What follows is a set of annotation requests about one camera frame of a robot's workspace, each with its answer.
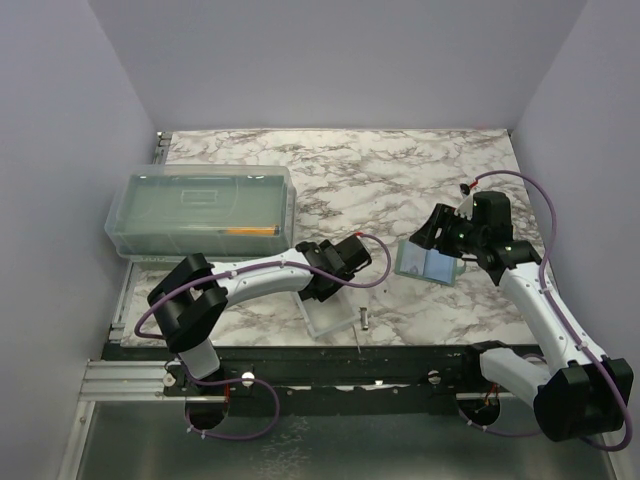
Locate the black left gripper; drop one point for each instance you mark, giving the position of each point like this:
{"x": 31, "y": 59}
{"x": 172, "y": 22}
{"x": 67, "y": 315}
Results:
{"x": 323, "y": 295}

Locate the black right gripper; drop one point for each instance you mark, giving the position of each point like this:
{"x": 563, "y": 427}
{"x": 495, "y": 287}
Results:
{"x": 444, "y": 217}

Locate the green leather card holder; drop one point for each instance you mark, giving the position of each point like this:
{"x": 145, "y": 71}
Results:
{"x": 427, "y": 265}

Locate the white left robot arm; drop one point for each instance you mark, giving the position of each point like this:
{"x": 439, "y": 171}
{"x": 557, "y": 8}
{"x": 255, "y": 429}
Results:
{"x": 189, "y": 301}

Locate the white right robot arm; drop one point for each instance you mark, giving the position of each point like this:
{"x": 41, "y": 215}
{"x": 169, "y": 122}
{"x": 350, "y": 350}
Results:
{"x": 580, "y": 391}

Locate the small metal cylinder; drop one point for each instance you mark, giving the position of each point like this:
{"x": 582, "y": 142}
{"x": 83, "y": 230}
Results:
{"x": 364, "y": 318}

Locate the clear small plastic tray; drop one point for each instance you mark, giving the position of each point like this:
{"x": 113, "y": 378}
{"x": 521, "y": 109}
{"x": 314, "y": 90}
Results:
{"x": 324, "y": 318}

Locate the thin metal rod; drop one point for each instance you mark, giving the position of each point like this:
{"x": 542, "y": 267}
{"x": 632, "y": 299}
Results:
{"x": 356, "y": 339}

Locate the orange pencil in box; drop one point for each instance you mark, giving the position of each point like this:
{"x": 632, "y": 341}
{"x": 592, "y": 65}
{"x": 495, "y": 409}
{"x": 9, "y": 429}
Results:
{"x": 253, "y": 231}

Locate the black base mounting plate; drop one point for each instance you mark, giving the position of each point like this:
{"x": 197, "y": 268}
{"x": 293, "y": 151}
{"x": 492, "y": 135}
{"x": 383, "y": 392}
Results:
{"x": 321, "y": 381}

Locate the clear plastic storage box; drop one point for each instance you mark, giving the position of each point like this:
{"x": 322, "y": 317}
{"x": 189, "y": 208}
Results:
{"x": 164, "y": 213}

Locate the aluminium extrusion rail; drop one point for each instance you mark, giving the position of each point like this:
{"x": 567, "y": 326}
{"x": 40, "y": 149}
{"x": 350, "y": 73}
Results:
{"x": 131, "y": 381}

